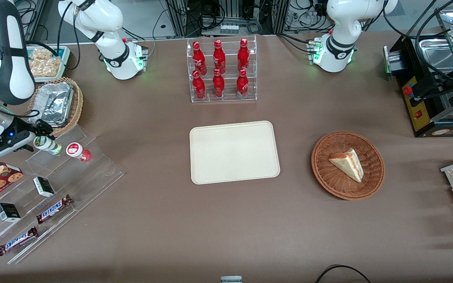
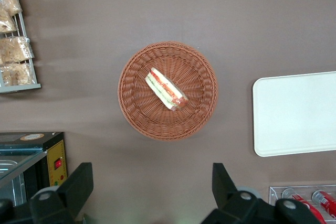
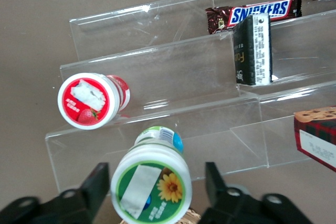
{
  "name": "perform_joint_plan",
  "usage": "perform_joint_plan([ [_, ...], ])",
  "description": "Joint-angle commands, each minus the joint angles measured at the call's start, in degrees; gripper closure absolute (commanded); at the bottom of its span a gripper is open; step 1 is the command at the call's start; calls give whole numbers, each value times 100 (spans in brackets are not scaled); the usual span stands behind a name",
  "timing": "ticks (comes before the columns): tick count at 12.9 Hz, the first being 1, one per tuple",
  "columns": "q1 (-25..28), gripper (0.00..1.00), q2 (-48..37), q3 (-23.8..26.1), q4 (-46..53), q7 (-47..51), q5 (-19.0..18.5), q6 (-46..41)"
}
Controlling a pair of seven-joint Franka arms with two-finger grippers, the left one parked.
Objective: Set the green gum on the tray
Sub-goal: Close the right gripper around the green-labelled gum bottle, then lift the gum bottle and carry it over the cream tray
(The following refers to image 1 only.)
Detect aluminium frame equipment rack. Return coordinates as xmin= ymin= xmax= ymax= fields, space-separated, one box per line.
xmin=166 ymin=0 xmax=290 ymax=37

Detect snickers chocolate bar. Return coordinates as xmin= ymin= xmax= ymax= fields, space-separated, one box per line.
xmin=0 ymin=226 xmax=39 ymax=257
xmin=36 ymin=195 xmax=74 ymax=224

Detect light wicker basket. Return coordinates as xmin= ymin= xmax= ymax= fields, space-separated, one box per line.
xmin=27 ymin=77 xmax=84 ymax=138

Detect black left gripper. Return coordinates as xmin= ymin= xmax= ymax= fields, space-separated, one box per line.
xmin=410 ymin=73 xmax=453 ymax=102

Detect small black box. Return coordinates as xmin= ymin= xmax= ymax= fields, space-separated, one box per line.
xmin=33 ymin=176 xmax=56 ymax=198
xmin=0 ymin=202 xmax=21 ymax=223

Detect white rectangular snack bin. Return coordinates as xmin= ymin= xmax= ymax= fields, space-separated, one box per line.
xmin=26 ymin=46 xmax=71 ymax=83

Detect wrapped triangle sandwich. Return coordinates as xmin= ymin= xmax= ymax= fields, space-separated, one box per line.
xmin=328 ymin=148 xmax=365 ymax=183

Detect large rice cracker bag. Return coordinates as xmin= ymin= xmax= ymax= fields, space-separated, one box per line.
xmin=31 ymin=58 xmax=61 ymax=77

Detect clear acrylic bottle rack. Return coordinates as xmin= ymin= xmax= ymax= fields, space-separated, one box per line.
xmin=186 ymin=35 xmax=258 ymax=103

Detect red label yogurt cup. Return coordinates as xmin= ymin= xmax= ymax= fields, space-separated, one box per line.
xmin=66 ymin=142 xmax=92 ymax=162

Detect red cola bottle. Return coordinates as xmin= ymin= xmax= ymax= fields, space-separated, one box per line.
xmin=212 ymin=68 xmax=225 ymax=98
xmin=192 ymin=70 xmax=206 ymax=100
xmin=213 ymin=39 xmax=226 ymax=74
xmin=236 ymin=68 xmax=249 ymax=99
xmin=238 ymin=38 xmax=250 ymax=72
xmin=192 ymin=41 xmax=207 ymax=75

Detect beige plastic tray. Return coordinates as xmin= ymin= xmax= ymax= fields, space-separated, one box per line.
xmin=189 ymin=121 xmax=281 ymax=185

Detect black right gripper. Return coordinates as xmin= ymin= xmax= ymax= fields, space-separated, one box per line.
xmin=0 ymin=117 xmax=55 ymax=153

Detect brown round wicker basket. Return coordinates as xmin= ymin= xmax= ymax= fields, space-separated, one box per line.
xmin=311 ymin=131 xmax=385 ymax=201

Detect black sealing machine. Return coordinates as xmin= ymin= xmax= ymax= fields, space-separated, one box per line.
xmin=383 ymin=8 xmax=453 ymax=138

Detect clear acrylic stepped display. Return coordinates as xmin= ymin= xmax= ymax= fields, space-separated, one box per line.
xmin=0 ymin=125 xmax=125 ymax=265

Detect aluminium foil container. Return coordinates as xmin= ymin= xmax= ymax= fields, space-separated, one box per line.
xmin=34 ymin=82 xmax=74 ymax=128

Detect black looped floor cable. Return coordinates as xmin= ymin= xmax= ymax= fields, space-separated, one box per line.
xmin=315 ymin=265 xmax=372 ymax=283

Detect small rice cracker bag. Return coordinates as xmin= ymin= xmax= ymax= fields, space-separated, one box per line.
xmin=30 ymin=48 xmax=54 ymax=60

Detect green label yogurt cup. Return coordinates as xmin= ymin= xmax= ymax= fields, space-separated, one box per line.
xmin=34 ymin=135 xmax=63 ymax=156

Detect long black hanging cable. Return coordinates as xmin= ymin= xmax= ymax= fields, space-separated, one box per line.
xmin=383 ymin=0 xmax=453 ymax=85

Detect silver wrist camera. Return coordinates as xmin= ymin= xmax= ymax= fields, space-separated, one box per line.
xmin=0 ymin=133 xmax=31 ymax=157

